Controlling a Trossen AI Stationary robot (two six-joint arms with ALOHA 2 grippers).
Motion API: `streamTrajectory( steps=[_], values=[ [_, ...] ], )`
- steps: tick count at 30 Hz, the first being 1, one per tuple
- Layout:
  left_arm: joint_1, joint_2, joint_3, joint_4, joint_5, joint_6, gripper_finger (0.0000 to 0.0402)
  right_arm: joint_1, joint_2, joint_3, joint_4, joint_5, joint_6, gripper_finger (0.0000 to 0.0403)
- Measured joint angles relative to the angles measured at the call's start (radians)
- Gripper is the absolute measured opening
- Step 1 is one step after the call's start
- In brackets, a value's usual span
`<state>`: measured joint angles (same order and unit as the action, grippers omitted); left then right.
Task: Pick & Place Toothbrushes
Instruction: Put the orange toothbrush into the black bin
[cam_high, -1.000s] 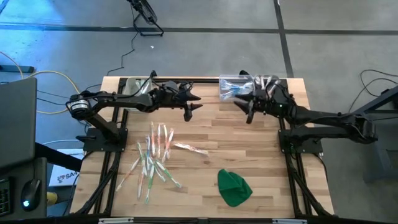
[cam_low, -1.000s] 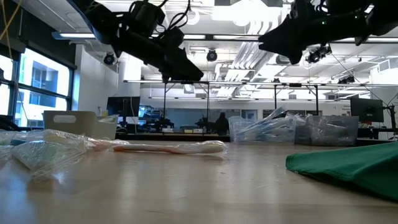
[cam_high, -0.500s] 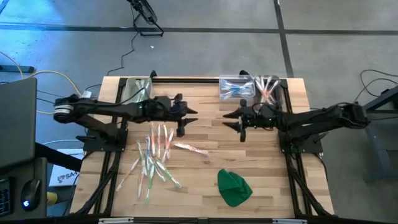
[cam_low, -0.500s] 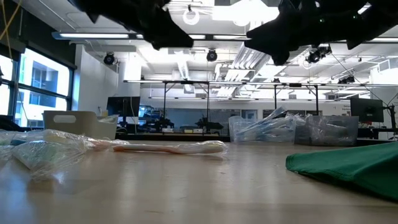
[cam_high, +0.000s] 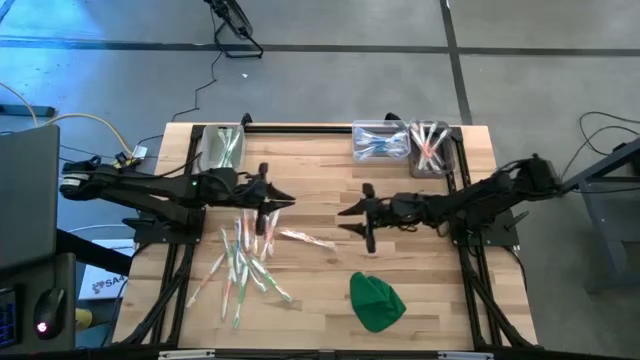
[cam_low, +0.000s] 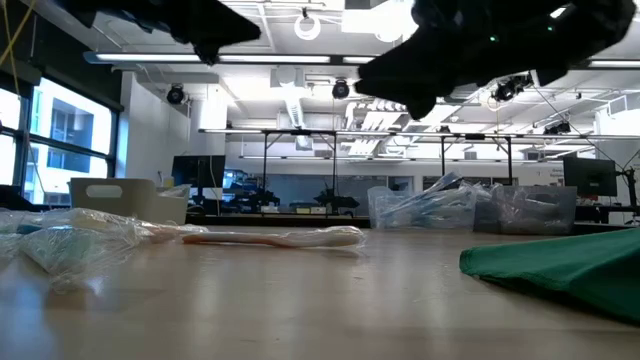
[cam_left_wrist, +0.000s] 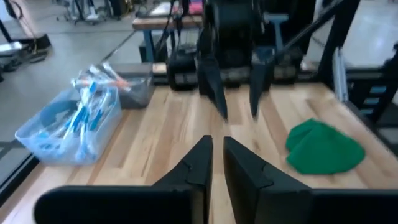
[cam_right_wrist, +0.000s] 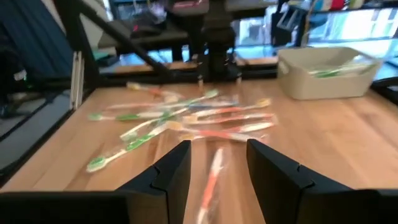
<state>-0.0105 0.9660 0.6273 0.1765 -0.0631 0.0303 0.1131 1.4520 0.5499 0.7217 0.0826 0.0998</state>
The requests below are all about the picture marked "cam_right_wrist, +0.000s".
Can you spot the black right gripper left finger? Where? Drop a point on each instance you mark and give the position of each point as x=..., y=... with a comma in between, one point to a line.
x=140, y=202

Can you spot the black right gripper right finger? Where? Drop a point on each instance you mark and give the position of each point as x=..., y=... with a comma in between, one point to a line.
x=295, y=202

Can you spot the green toothbrush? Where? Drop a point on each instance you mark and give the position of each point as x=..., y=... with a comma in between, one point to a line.
x=329, y=74
x=186, y=102
x=130, y=117
x=136, y=143

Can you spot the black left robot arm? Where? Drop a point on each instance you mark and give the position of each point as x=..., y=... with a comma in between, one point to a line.
x=219, y=37

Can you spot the frosted white plastic bin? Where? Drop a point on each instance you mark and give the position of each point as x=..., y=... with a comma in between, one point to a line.
x=326, y=87

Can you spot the black background desk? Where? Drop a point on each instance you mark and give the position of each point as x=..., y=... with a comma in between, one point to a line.
x=161, y=37

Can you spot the silver bracket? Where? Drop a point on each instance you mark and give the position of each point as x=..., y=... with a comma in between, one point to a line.
x=76, y=81

